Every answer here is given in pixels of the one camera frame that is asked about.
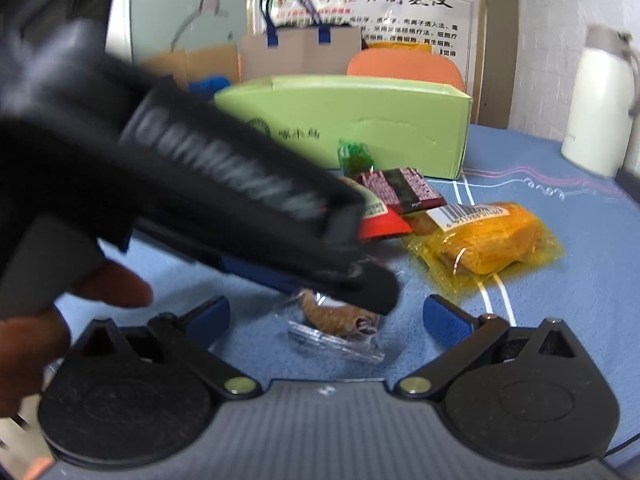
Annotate green cardboard box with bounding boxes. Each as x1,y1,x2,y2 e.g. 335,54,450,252
214,76,471,180

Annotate orange chair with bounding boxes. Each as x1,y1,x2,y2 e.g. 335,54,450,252
346,48,466,92

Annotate orange cake clear wrapper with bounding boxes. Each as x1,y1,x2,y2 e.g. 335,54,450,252
402,202,565,298

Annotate person's left hand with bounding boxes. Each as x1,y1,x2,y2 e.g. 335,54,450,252
1,260,153,418

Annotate brown paper bag blue handles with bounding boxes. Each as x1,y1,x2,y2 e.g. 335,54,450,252
239,0,367,82

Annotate red snack bag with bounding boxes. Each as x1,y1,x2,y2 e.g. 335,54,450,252
341,177,411,240

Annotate dark red snack packet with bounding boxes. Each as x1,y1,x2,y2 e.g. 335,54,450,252
356,167,446,214

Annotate brown cardboard box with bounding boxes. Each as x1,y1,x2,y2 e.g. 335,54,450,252
142,44,240,90

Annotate blue chair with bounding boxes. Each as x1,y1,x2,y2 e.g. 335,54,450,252
188,75,231,101

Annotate blue striped tablecloth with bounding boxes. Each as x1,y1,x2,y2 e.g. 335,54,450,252
54,123,640,456

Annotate white thermos jug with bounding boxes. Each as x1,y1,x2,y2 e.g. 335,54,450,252
561,25,639,178

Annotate small green candy packet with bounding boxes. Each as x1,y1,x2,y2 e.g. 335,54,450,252
337,140,374,179

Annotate framed Chinese text poster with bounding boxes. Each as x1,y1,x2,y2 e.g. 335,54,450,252
246,0,487,120

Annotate brown pastry clear wrapper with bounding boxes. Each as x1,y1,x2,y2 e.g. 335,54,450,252
272,288,400,365

